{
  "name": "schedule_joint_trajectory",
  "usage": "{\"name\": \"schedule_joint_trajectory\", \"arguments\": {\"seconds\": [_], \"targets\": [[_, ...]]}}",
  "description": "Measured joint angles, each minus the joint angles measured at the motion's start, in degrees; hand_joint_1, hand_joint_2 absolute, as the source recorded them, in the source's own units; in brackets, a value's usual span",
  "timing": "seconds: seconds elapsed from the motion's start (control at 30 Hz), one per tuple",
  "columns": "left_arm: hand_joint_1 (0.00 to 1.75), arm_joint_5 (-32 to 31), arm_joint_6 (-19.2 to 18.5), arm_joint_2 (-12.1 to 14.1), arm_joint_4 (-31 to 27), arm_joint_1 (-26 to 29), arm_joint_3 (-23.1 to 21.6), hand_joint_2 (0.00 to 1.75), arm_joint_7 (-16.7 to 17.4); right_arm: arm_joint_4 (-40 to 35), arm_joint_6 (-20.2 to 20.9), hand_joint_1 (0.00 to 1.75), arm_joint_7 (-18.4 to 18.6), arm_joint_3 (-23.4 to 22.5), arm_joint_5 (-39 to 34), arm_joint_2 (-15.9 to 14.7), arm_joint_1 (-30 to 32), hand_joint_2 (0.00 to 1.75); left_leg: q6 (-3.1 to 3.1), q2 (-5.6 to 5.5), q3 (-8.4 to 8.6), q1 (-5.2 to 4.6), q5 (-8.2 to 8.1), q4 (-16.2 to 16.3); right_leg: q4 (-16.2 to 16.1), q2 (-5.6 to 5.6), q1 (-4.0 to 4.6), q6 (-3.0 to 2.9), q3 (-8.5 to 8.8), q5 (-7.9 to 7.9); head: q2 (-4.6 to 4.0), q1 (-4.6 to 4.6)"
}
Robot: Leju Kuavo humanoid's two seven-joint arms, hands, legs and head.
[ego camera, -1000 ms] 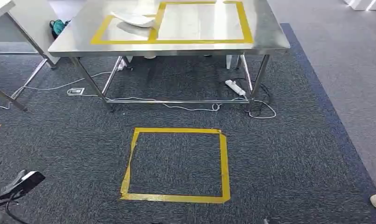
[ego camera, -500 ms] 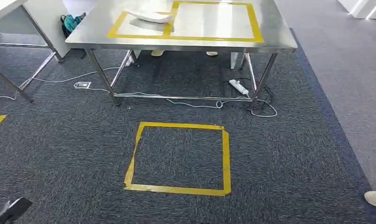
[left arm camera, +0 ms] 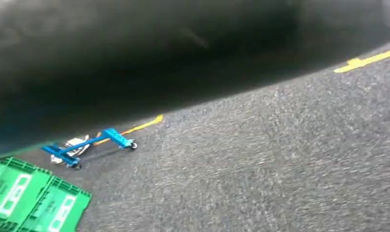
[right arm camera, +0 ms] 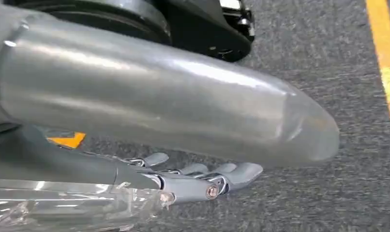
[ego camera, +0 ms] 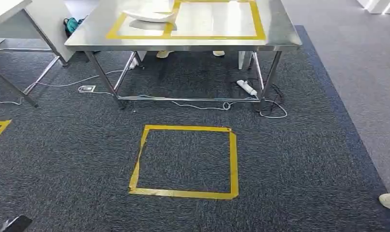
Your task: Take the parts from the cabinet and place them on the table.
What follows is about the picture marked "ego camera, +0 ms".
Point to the white triangular plastic cover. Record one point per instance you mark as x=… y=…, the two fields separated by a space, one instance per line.
x=150 y=16

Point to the white power strip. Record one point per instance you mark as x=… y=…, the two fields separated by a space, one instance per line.
x=246 y=87

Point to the yellow floor tape square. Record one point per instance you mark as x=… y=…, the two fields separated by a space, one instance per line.
x=234 y=166

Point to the square floor socket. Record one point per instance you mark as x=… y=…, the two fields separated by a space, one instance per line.
x=87 y=88

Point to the steel bench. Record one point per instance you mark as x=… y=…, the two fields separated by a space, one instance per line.
x=278 y=32

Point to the teal bag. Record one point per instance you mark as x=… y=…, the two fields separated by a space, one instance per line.
x=71 y=25

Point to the white desk with steel legs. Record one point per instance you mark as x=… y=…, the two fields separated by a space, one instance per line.
x=44 y=19

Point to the yellow floor tape corner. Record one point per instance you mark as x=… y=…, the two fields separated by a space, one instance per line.
x=1 y=128

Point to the black robot foot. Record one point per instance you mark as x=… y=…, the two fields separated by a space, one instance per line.
x=17 y=224

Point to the white low platform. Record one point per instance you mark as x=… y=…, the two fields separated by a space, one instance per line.
x=377 y=5

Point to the yellow bench tape frame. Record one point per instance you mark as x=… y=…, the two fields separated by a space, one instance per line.
x=259 y=22

